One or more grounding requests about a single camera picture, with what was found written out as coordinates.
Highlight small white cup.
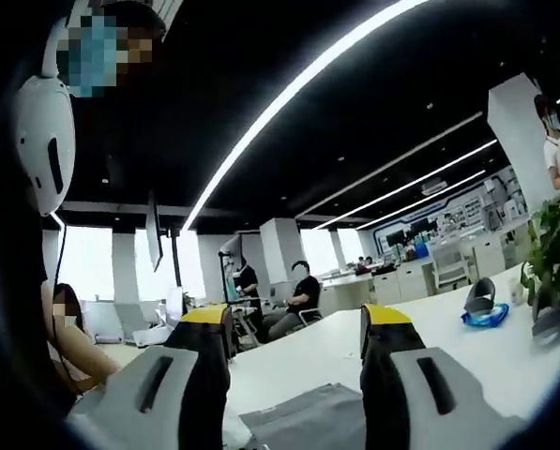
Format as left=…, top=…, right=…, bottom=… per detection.
left=508, top=277, right=527, bottom=305

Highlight grey towel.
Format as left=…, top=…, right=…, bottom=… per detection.
left=238, top=382, right=368, bottom=450

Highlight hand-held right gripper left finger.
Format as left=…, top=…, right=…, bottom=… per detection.
left=68, top=302, right=234, bottom=450

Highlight hanging black monitor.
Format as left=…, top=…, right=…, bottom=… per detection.
left=145, top=191, right=164, bottom=273

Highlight black monitor pole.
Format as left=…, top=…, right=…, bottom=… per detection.
left=165, top=226, right=187, bottom=324

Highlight grey curved object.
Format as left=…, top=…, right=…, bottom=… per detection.
left=463, top=276, right=499, bottom=314

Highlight white mesh office chair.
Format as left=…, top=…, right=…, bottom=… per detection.
left=430, top=242, right=472, bottom=291

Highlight white desk monitor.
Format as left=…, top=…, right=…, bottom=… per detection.
left=165, top=286, right=186, bottom=329

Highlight white worn device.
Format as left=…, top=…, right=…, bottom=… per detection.
left=14, top=8, right=77, bottom=218

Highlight white table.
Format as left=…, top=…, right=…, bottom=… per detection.
left=227, top=269, right=560, bottom=450

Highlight thin black device cable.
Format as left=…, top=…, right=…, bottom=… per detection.
left=44, top=213, right=72, bottom=376

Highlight long ceiling light strip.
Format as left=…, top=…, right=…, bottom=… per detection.
left=180, top=0, right=433, bottom=232

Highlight ceiling air conditioner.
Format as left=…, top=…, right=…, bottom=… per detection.
left=419, top=180, right=449, bottom=197

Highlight black tripod stand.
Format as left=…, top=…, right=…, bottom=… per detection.
left=217, top=235, right=241, bottom=301

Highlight potted green plant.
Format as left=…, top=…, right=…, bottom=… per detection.
left=521, top=180, right=560, bottom=320

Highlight white office cabinets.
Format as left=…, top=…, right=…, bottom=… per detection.
left=319, top=229, right=534, bottom=306

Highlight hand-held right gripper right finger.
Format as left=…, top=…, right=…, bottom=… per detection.
left=359, top=303, right=527, bottom=450

